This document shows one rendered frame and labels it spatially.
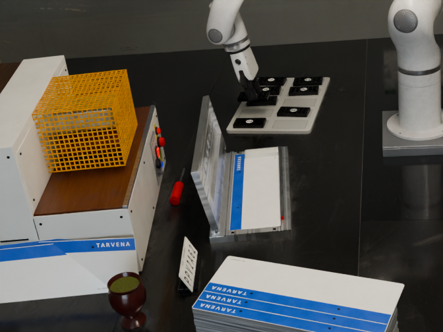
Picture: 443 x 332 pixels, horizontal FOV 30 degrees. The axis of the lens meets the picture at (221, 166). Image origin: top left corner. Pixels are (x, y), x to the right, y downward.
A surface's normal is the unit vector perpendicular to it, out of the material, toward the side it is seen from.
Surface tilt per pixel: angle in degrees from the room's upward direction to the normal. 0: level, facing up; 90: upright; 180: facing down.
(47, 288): 63
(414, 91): 90
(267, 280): 0
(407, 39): 127
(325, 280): 0
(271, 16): 90
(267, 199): 0
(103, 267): 69
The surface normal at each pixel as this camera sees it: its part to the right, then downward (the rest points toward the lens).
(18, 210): -0.05, 0.49
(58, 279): -0.07, 0.04
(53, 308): -0.14, -0.87
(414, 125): -0.42, 0.48
